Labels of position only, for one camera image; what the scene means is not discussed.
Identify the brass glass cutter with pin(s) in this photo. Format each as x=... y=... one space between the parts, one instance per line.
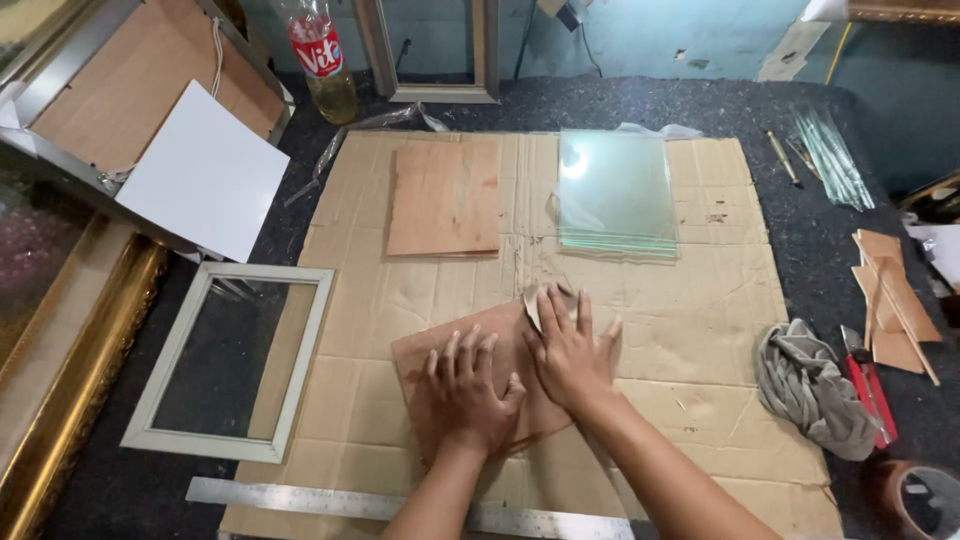
x=782 y=157

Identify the plastic bottle with red label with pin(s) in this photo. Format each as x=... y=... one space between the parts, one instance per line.
x=322 y=60

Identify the white paper sheet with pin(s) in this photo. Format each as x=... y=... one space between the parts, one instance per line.
x=202 y=176

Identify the silver picture frame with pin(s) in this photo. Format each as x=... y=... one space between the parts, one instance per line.
x=442 y=93

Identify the stack of plywood boards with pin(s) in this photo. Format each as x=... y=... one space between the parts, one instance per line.
x=444 y=196

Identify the pile of plywood offcuts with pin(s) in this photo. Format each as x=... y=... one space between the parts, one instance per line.
x=892 y=307

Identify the brown tape roll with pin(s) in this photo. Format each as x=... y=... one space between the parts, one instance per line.
x=919 y=499

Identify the large silver frame with cardboard back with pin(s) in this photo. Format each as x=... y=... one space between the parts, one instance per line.
x=112 y=97

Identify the brown plywood backing board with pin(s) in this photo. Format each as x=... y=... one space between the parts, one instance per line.
x=420 y=360

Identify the ornate gold picture frame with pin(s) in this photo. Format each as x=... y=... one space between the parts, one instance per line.
x=82 y=360

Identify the red utility knife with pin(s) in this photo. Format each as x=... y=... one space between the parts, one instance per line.
x=870 y=390

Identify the bundle of glass strips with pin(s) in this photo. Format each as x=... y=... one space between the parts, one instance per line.
x=832 y=161

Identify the heap of frame scraps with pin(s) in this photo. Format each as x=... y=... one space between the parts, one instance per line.
x=934 y=232

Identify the clear plastic bag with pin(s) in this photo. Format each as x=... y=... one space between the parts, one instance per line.
x=660 y=130

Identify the person's left hand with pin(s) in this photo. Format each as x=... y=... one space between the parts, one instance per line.
x=469 y=397

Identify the grey crumpled cloth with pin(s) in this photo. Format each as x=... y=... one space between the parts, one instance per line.
x=806 y=390

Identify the clear plastic wrap strip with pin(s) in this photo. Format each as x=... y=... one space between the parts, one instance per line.
x=337 y=142

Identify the small white picture frame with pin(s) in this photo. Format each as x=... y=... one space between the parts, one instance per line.
x=174 y=352

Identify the large flattened cardboard sheet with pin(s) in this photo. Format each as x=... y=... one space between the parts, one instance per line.
x=705 y=315

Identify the person's right hand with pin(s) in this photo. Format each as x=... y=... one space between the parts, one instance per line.
x=574 y=367

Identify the grey sandpaper piece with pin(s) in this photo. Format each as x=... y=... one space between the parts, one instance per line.
x=531 y=304

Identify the long steel ruler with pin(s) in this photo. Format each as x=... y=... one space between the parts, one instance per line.
x=300 y=499

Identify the stack of clear glass panes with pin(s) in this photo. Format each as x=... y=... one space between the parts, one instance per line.
x=616 y=195

